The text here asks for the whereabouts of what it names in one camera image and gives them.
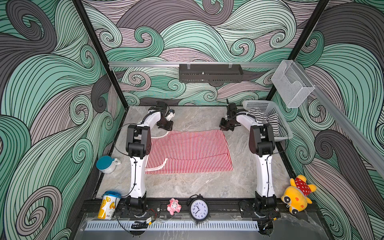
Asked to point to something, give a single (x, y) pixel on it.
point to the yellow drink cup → (108, 204)
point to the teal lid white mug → (107, 164)
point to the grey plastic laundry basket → (270, 108)
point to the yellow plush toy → (295, 195)
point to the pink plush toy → (173, 206)
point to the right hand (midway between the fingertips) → (221, 127)
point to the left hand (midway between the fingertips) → (168, 126)
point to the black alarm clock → (199, 208)
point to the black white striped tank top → (262, 117)
